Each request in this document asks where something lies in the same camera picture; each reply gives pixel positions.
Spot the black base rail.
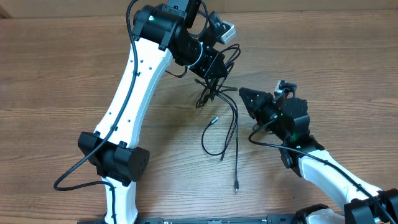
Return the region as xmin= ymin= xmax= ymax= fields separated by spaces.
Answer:
xmin=77 ymin=213 xmax=333 ymax=224

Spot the black cable bundle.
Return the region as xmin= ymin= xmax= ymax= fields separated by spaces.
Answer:
xmin=194 ymin=43 xmax=242 ymax=194

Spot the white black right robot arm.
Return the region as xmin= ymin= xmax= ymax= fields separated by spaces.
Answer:
xmin=239 ymin=88 xmax=397 ymax=223

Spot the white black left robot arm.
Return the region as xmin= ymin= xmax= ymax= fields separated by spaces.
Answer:
xmin=78 ymin=1 xmax=236 ymax=223

